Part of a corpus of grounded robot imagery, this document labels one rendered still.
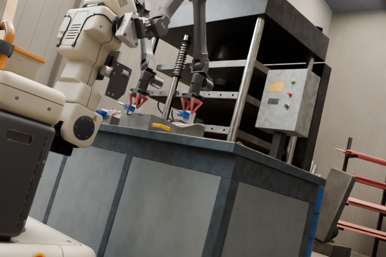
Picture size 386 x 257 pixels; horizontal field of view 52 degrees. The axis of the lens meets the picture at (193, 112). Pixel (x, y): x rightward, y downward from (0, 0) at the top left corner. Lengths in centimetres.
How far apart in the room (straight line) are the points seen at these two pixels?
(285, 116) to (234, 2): 95
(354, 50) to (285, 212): 1102
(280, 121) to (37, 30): 378
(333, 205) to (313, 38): 491
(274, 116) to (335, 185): 528
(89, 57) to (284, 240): 114
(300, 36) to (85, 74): 178
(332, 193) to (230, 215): 630
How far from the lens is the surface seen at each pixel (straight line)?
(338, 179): 775
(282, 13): 290
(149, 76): 214
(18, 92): 140
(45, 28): 560
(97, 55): 180
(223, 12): 302
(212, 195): 153
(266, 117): 260
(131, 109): 209
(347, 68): 1247
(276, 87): 263
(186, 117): 194
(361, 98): 1203
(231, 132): 257
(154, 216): 174
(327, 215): 775
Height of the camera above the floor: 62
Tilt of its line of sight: 10 degrees up
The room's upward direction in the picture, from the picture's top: 15 degrees clockwise
